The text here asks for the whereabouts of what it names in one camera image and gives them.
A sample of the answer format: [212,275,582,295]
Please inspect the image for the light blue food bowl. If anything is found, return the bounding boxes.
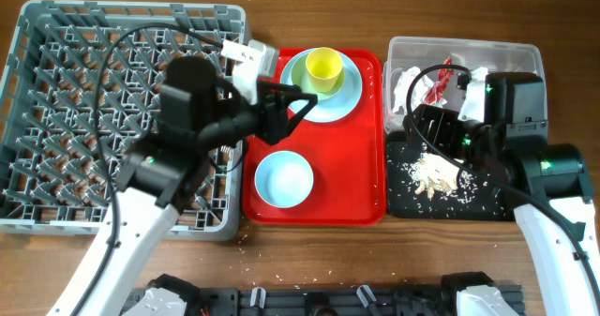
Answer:
[254,150,314,209]

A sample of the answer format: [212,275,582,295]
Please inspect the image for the light blue plate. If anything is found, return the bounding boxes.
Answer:
[279,49,363,123]

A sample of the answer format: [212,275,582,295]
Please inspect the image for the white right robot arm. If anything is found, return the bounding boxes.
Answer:
[403,65,599,315]

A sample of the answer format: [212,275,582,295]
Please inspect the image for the red serving tray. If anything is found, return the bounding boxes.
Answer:
[242,49,386,226]

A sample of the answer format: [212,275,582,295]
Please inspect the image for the grey dishwasher rack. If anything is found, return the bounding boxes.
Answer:
[1,0,251,236]

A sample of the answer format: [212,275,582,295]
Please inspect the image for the clear plastic bin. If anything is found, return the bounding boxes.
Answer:
[382,37,545,133]

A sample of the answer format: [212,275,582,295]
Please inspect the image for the black tray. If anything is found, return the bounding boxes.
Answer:
[386,131,514,221]

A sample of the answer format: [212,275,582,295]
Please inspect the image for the yellow plastic cup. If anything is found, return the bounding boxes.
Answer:
[306,47,343,93]

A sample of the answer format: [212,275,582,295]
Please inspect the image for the rice and food scraps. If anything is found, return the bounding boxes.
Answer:
[386,152,478,204]

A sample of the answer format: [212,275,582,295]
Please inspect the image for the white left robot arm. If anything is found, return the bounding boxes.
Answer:
[50,40,317,315]

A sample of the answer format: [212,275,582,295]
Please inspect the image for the green plastic bowl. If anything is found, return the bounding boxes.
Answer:
[289,52,345,101]

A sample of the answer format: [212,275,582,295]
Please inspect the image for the red snack wrapper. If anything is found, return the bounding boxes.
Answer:
[424,68,455,107]

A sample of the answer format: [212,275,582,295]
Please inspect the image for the white napkin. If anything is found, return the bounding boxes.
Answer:
[393,67,434,114]

